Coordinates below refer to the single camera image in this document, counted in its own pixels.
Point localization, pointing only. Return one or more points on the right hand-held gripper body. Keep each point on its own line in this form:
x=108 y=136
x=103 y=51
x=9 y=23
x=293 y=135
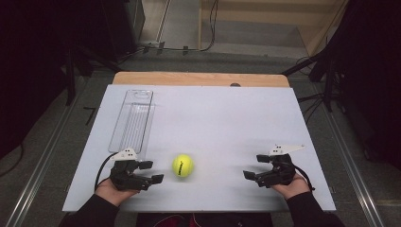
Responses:
x=280 y=170

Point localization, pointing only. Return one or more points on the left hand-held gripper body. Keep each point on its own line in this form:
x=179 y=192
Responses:
x=126 y=176

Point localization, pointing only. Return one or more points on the yellow tennis ball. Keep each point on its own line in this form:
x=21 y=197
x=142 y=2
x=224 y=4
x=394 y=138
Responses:
x=183 y=165

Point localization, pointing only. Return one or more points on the clear plastic container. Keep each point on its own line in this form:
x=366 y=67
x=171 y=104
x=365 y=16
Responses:
x=132 y=126

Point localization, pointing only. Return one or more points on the person's right hand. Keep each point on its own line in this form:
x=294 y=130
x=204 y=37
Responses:
x=291 y=189

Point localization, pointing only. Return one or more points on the person's left hand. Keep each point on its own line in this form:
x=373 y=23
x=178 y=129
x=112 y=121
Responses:
x=112 y=194

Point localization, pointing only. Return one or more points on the person's dark clothing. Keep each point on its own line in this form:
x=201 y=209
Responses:
x=205 y=220

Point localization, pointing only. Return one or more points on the black tripod stand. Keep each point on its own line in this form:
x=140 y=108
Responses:
x=327 y=75

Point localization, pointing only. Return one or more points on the black metal stand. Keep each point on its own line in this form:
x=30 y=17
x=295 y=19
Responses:
x=71 y=78

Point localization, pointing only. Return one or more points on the black curtain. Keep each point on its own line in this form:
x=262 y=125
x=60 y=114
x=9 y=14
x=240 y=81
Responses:
x=34 y=69
x=372 y=78

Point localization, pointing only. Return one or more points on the metal floor rail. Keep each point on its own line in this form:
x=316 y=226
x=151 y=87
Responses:
x=41 y=164
x=353 y=170

